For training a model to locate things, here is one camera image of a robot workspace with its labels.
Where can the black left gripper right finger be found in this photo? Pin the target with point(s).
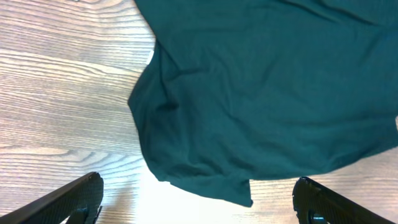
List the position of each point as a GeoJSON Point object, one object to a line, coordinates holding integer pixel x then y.
{"type": "Point", "coordinates": [316, 204]}

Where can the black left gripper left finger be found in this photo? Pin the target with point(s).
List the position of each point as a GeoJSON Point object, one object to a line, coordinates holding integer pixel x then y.
{"type": "Point", "coordinates": [76, 202]}

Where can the black t-shirt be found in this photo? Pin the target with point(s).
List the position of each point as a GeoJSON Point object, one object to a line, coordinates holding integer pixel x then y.
{"type": "Point", "coordinates": [264, 89]}

